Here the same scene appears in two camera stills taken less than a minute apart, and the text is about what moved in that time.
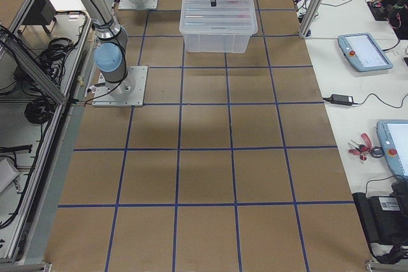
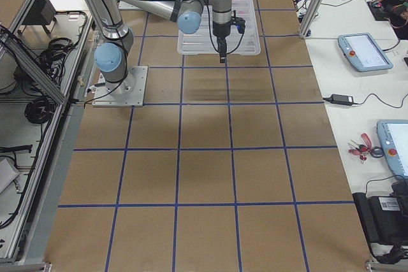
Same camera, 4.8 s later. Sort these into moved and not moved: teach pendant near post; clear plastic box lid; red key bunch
Moved: clear plastic box lid
Not moved: red key bunch; teach pendant near post
